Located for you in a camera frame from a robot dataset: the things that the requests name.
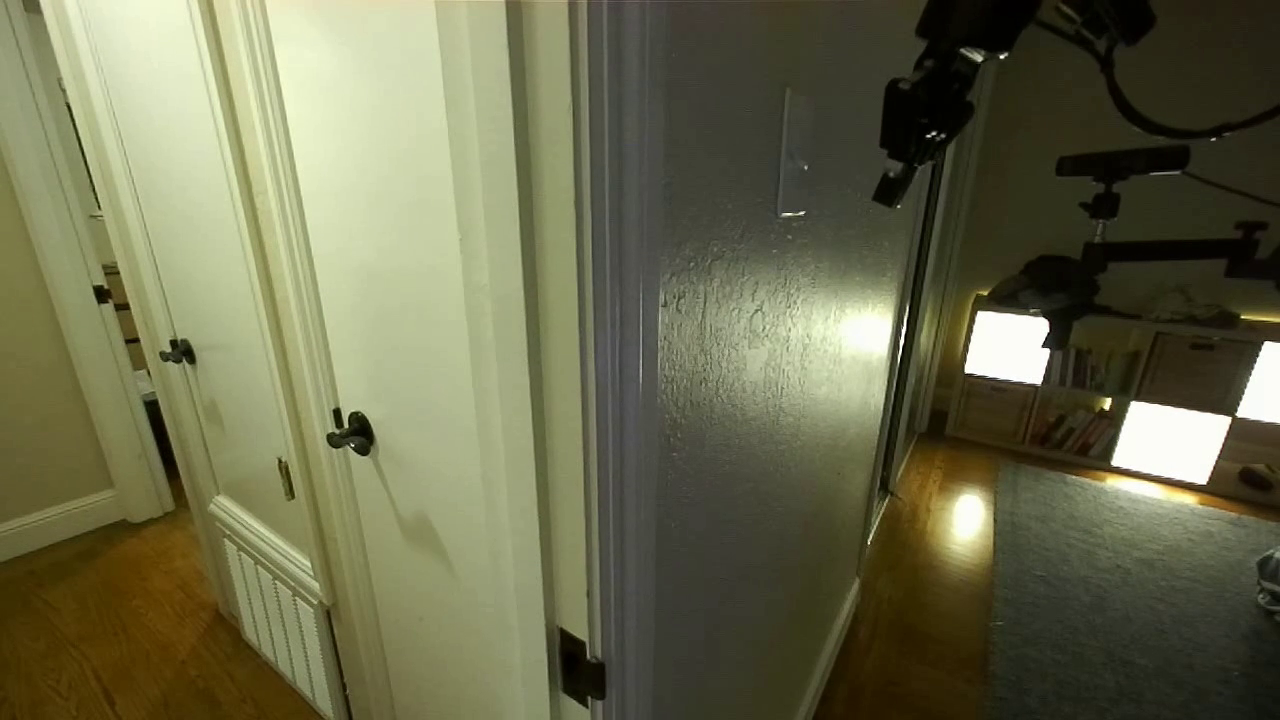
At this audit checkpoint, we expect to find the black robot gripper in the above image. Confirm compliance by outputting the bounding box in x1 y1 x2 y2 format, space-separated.
868 46 987 214

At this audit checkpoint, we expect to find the mirrored sliding closet door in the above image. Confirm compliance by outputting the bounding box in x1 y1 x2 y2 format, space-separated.
875 115 1007 502

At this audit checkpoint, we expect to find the black bag on shelf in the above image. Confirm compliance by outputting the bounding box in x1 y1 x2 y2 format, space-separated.
987 251 1107 352

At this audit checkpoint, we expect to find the glowing white light panel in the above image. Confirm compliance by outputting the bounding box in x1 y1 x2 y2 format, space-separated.
1107 397 1237 490
1233 336 1280 427
961 305 1055 392

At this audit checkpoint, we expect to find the brown wicker storage bin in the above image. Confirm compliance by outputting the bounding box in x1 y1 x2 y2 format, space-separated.
1138 327 1265 418
1210 418 1280 506
948 372 1042 444

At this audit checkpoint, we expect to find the row of upright books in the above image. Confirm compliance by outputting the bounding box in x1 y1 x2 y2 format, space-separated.
1055 341 1142 401

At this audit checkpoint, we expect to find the row of leaning books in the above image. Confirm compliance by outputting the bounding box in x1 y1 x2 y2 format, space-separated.
1026 397 1124 466

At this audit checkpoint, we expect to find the white storage shelf unit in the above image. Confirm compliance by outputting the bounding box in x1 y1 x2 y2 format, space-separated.
939 295 1280 511

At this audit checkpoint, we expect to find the pale clutter pile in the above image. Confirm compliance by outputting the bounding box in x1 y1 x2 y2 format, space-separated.
1142 282 1250 334

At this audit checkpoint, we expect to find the grey floor rug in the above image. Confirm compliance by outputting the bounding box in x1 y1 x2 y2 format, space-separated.
983 455 1280 720

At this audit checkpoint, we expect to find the white door with dark knob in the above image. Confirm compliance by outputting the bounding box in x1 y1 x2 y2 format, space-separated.
258 0 553 720

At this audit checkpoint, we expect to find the grey round object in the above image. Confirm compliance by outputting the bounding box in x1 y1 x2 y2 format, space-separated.
1250 549 1280 620

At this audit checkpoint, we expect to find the black door hinge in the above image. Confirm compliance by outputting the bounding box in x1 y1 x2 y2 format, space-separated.
553 626 614 713

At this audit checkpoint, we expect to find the white door with louvred bottom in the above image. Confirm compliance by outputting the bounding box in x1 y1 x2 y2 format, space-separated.
57 0 345 720

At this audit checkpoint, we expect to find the white wall light switch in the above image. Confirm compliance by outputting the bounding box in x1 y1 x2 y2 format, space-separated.
776 87 816 225

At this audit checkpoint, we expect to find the black stereo camera bar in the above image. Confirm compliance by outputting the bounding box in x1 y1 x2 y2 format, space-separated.
1053 141 1197 185

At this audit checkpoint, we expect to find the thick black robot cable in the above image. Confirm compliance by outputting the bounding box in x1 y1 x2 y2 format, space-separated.
1035 7 1280 145

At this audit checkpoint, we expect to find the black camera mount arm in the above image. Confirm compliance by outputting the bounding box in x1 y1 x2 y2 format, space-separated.
1075 179 1280 293

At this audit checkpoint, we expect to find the thin black camera cable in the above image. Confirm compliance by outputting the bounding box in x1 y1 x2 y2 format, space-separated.
1175 164 1280 215

